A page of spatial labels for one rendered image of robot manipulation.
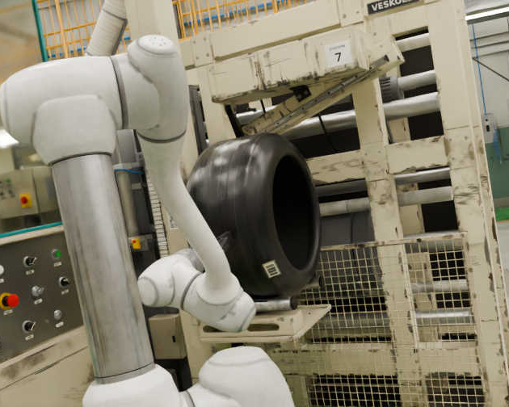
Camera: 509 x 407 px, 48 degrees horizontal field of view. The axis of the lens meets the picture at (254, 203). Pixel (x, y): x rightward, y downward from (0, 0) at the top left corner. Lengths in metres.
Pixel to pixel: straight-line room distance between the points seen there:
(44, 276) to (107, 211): 1.07
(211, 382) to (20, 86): 0.58
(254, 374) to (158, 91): 0.51
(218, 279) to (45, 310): 0.87
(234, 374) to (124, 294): 0.23
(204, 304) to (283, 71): 1.08
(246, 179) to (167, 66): 0.80
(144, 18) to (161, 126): 1.13
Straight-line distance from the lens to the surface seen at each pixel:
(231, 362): 1.01
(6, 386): 1.89
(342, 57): 2.08
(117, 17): 2.62
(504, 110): 11.28
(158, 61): 1.01
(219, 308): 1.34
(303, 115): 2.27
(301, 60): 2.13
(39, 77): 1.01
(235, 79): 2.24
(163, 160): 1.13
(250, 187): 1.74
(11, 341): 1.95
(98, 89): 1.00
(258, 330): 1.95
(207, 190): 1.80
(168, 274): 1.39
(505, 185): 11.21
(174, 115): 1.06
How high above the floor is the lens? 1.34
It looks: 3 degrees down
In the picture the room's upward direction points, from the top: 10 degrees counter-clockwise
